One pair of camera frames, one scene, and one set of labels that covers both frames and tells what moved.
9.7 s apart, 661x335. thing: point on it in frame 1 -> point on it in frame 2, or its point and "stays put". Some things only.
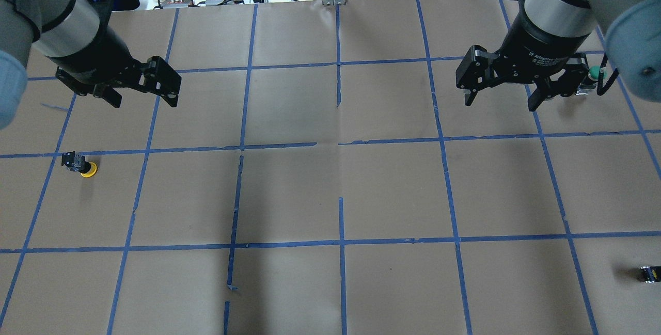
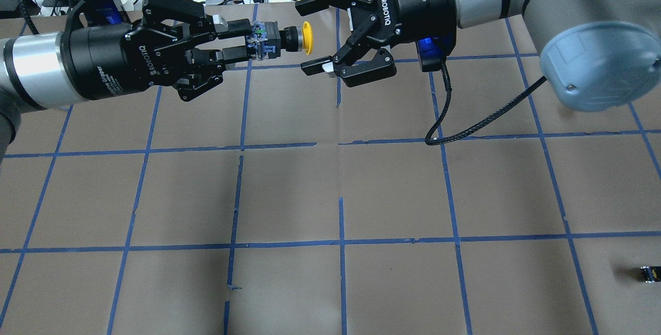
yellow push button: [77, 163] -> [267, 40]
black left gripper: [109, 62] -> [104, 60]
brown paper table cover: [321, 174] stays put
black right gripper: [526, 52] -> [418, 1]
